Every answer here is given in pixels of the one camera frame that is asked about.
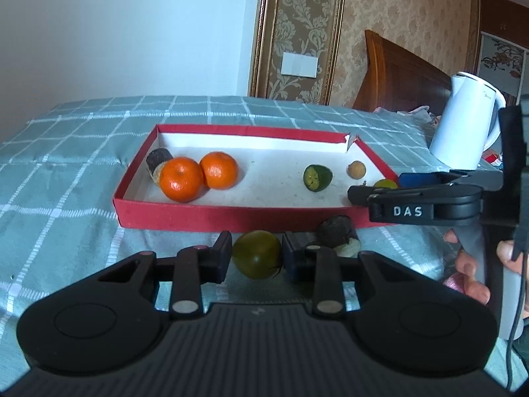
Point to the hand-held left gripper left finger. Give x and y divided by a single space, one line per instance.
225 256

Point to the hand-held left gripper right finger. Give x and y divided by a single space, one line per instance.
289 256

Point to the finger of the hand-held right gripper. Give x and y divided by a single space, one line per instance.
450 206
417 180

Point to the green tomato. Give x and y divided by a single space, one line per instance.
257 254

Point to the small green lime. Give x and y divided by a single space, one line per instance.
385 183

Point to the red shallow cardboard box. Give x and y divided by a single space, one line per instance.
186 217

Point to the tan longan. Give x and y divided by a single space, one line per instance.
356 170

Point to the green sugarcane piece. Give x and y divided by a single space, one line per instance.
317 178

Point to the orange tangerine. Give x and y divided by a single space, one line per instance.
219 170
181 180

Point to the large dark sugarcane piece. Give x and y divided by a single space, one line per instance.
158 159

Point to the person's right hand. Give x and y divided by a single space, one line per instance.
469 275

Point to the red packet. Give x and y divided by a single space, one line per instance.
492 159

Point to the small dark sugarcane piece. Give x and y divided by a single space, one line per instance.
337 231

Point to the pale pink cloth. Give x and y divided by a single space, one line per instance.
413 113

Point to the white electric kettle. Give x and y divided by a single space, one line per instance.
463 128

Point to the pink towel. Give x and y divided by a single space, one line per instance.
452 283

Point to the wooden headboard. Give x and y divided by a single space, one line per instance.
396 78

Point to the framed floral picture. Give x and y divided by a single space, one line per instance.
502 66

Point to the gold framed wallpaper panel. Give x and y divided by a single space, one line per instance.
301 16

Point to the white light switch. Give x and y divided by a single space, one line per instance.
299 64

